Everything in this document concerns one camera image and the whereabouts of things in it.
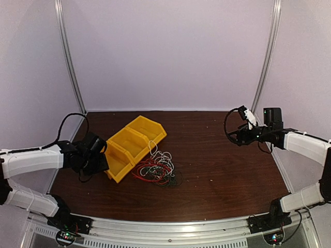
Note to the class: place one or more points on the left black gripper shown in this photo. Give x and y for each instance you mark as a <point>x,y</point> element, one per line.
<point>103,166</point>

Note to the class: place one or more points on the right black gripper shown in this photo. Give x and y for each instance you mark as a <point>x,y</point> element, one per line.
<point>239,132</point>

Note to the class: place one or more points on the yellow three-compartment bin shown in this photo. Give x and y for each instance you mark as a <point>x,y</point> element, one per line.
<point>130,145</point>

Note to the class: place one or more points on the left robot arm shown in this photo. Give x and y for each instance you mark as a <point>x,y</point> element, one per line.
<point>58,155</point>

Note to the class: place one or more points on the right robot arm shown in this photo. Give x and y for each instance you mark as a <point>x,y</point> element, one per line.
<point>292,140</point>

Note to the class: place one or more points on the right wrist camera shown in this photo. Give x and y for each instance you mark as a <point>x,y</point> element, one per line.
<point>247,115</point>

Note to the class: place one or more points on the front aluminium rail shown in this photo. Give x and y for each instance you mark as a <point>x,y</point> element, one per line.
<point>234,232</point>

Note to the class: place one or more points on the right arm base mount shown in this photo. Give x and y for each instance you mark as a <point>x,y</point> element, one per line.
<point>271,229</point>

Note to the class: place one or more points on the right aluminium frame post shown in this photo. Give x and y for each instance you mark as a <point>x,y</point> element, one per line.
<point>272,37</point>

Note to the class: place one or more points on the aluminium frame post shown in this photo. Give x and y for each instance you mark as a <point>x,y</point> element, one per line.
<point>272,37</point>
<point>67,55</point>

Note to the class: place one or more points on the left aluminium frame post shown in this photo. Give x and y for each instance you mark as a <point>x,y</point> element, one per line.
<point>67,55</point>

